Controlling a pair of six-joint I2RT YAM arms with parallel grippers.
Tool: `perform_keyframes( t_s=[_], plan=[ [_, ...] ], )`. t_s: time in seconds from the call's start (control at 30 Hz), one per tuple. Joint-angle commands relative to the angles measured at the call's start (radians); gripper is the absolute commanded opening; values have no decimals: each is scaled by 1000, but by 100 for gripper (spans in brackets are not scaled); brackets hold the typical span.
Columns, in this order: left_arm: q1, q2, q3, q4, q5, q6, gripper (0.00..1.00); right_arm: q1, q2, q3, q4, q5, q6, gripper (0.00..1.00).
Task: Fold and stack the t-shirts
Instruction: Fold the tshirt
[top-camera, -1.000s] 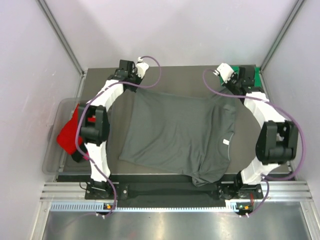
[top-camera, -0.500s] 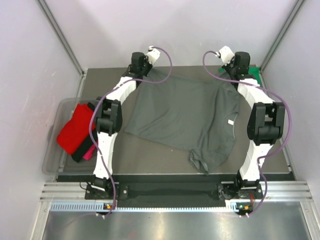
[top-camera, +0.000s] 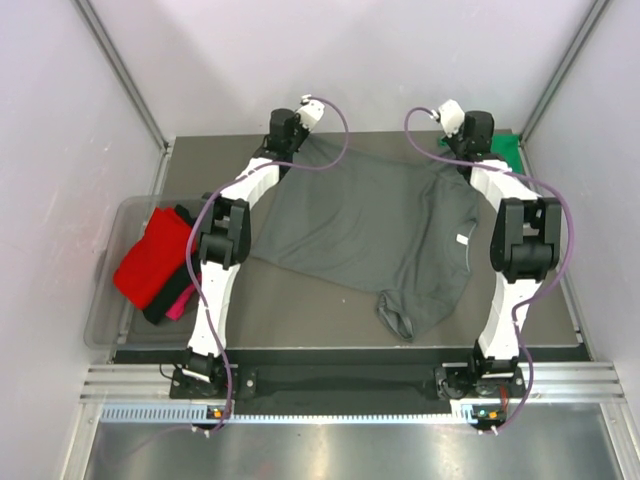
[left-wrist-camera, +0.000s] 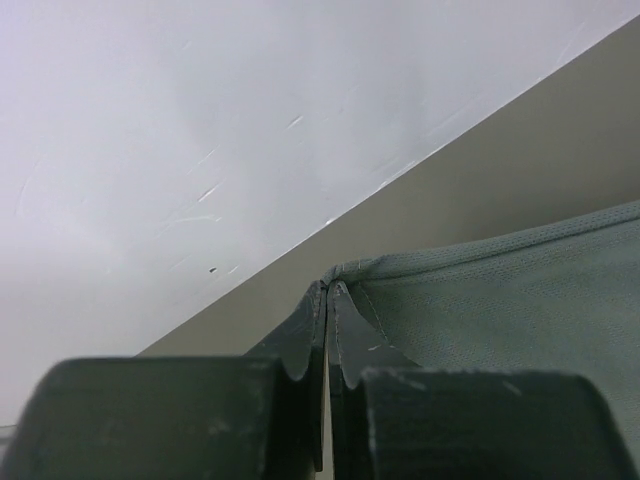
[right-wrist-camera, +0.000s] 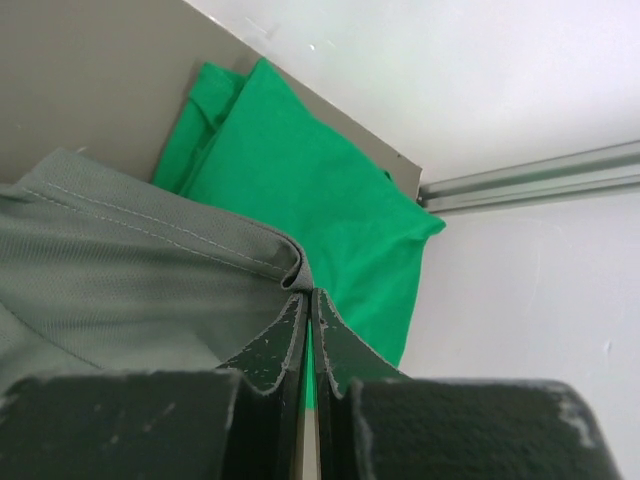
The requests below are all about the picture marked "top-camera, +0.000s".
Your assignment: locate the aluminium front rail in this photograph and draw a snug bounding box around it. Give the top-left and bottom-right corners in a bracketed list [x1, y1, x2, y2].
[80, 362, 625, 404]

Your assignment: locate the right aluminium frame post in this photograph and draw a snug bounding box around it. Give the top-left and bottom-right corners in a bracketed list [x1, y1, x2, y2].
[519, 0, 614, 144]

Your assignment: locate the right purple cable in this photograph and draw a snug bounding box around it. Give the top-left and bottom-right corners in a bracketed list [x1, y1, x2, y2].
[403, 105, 577, 436]

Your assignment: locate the aluminium frame post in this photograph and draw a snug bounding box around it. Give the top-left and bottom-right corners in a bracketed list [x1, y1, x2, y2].
[72, 0, 171, 151]
[519, 0, 614, 144]

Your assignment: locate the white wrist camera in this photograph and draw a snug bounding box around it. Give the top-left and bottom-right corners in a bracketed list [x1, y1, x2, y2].
[296, 94, 325, 132]
[432, 99, 465, 137]

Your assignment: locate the pink t shirt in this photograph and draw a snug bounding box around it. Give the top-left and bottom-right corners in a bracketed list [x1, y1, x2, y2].
[165, 285, 195, 321]

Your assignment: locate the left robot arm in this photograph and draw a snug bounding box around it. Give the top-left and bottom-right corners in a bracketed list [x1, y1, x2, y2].
[182, 100, 325, 397]

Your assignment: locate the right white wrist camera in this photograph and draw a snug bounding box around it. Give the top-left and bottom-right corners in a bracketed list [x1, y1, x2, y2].
[432, 99, 465, 137]

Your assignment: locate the grey t shirt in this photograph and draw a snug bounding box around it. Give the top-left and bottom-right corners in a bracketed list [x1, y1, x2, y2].
[251, 138, 479, 341]

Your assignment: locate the slotted cable duct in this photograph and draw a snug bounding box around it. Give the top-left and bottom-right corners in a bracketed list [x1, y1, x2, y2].
[100, 403, 500, 425]

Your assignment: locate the left aluminium frame post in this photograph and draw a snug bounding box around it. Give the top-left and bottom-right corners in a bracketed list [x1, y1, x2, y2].
[72, 0, 171, 151]

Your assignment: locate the purple cable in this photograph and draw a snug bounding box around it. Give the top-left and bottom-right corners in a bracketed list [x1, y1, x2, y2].
[183, 94, 350, 436]
[403, 105, 577, 436]

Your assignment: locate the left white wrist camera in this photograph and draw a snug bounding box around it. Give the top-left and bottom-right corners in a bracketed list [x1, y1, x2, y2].
[296, 94, 325, 132]

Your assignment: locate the folded green t shirt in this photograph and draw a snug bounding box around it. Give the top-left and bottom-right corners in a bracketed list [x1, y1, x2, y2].
[437, 132, 525, 175]

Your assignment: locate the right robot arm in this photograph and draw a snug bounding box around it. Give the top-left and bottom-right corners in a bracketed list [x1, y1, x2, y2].
[438, 101, 562, 396]

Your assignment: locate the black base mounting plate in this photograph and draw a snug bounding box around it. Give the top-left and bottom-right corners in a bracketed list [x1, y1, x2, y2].
[168, 349, 531, 404]

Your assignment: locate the red t shirt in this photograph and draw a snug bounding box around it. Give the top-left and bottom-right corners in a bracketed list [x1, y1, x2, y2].
[113, 204, 194, 309]

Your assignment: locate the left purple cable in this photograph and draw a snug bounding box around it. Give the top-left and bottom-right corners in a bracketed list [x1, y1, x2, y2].
[183, 94, 350, 436]

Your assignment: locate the clear plastic bin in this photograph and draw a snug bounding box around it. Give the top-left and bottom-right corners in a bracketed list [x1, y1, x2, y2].
[84, 195, 204, 350]

